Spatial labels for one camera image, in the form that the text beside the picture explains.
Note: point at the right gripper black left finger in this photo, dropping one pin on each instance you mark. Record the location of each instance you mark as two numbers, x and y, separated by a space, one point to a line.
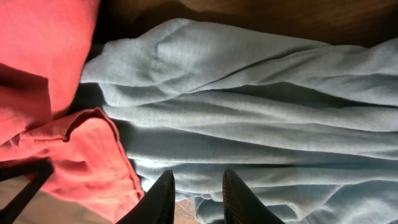
158 204

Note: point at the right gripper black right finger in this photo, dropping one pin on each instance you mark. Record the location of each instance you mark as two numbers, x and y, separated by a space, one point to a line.
241 206

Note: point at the red printed t-shirt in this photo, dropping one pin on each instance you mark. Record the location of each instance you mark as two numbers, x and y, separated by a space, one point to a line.
44 45

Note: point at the light blue grey garment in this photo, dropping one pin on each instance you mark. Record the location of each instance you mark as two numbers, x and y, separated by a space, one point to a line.
310 127

